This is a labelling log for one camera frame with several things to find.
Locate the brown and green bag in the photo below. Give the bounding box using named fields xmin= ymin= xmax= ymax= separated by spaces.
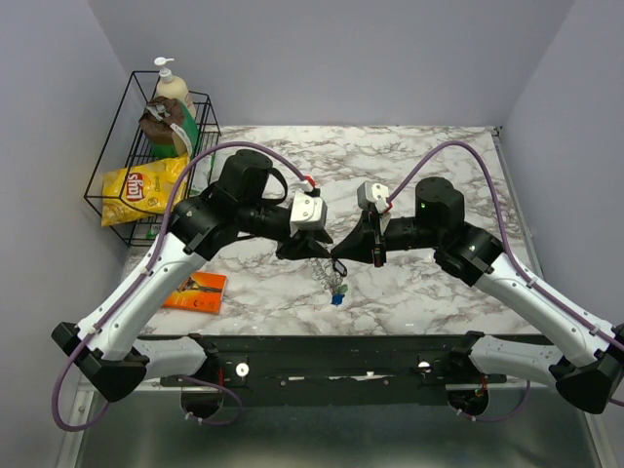
xmin=138 ymin=97 xmax=199 ymax=159

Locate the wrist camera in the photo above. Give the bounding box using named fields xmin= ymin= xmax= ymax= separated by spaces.
xmin=289 ymin=176 xmax=328 ymax=237
xmin=357 ymin=181 xmax=392 ymax=215

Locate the pump lotion bottle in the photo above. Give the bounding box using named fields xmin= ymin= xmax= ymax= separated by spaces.
xmin=154 ymin=57 xmax=197 ymax=118

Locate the black wire basket rack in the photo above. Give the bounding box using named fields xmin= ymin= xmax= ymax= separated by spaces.
xmin=83 ymin=70 xmax=221 ymax=248

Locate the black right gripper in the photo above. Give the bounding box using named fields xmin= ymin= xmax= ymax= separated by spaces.
xmin=330 ymin=210 xmax=442 ymax=268

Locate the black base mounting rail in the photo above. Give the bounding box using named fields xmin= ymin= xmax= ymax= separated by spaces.
xmin=160 ymin=333 xmax=508 ymax=409

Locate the yellow Lays chips bag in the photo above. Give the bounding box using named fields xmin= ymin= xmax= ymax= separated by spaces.
xmin=101 ymin=153 xmax=189 ymax=227

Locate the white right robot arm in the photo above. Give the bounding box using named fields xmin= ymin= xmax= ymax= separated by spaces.
xmin=331 ymin=176 xmax=623 ymax=414

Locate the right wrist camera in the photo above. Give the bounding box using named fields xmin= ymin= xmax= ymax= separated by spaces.
xmin=357 ymin=181 xmax=392 ymax=215

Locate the green white packet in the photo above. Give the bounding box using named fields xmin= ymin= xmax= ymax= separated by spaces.
xmin=145 ymin=155 xmax=215 ymax=241

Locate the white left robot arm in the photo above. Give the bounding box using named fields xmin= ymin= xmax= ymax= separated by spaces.
xmin=52 ymin=145 xmax=332 ymax=403

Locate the key with blue tag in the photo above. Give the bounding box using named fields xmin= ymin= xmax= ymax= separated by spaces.
xmin=331 ymin=293 xmax=344 ymax=306

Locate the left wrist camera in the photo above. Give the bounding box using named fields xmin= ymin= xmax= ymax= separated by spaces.
xmin=289 ymin=176 xmax=328 ymax=237

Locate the metal numbered key ring disc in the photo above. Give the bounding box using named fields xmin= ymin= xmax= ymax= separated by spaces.
xmin=310 ymin=258 xmax=342 ymax=291

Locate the orange razor package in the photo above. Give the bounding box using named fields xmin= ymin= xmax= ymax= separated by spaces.
xmin=163 ymin=272 xmax=227 ymax=315

